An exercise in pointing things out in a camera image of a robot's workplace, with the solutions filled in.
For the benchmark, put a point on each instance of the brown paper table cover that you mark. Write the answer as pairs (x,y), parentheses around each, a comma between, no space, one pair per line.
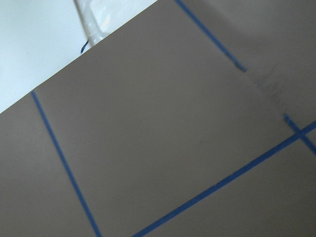
(195,117)

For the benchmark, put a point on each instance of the clear plastic bag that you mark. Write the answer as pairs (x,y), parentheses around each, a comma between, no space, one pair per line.
(100,18)

